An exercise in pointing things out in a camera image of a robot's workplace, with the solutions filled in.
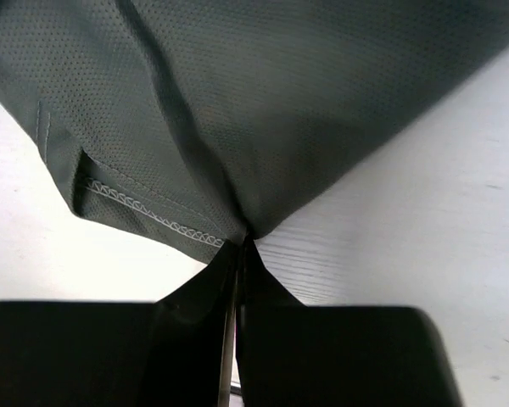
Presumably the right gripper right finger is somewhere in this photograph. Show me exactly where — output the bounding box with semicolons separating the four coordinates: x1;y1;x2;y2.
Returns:
236;239;462;406

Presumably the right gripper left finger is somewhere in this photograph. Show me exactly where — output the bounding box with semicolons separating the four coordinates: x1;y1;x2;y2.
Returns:
0;243;238;406

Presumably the dark grey t-shirt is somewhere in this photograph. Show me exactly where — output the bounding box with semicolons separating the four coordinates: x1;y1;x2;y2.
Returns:
0;1;509;262

